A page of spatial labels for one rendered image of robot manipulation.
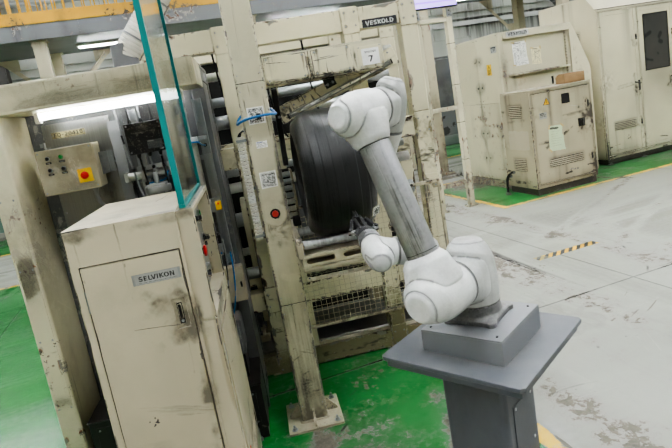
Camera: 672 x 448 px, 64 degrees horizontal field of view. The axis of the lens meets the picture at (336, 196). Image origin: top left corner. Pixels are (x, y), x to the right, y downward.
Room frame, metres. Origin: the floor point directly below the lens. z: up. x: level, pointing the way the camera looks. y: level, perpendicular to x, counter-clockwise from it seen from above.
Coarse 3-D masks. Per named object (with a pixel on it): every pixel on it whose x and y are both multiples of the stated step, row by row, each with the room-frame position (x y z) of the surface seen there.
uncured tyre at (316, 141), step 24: (312, 120) 2.37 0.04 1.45; (312, 144) 2.28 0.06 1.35; (336, 144) 2.28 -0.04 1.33; (312, 168) 2.24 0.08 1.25; (336, 168) 2.24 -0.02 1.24; (360, 168) 2.25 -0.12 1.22; (312, 192) 2.25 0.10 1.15; (336, 192) 2.24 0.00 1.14; (360, 192) 2.26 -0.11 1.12; (312, 216) 2.31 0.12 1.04; (336, 216) 2.28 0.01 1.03
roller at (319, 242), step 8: (344, 232) 2.39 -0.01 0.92; (304, 240) 2.38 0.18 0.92; (312, 240) 2.36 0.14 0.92; (320, 240) 2.36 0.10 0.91; (328, 240) 2.36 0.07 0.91; (336, 240) 2.37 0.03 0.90; (344, 240) 2.38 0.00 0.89; (352, 240) 2.39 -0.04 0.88; (304, 248) 2.35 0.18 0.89; (312, 248) 2.36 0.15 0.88
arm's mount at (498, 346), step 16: (528, 304) 1.71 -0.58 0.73; (512, 320) 1.62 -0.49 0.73; (528, 320) 1.64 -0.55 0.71; (432, 336) 1.66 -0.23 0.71; (448, 336) 1.62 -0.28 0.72; (464, 336) 1.58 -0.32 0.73; (480, 336) 1.55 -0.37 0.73; (496, 336) 1.53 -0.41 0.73; (512, 336) 1.54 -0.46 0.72; (528, 336) 1.63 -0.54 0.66; (448, 352) 1.62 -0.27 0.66; (464, 352) 1.58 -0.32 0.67; (480, 352) 1.54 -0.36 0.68; (496, 352) 1.51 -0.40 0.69; (512, 352) 1.54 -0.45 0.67
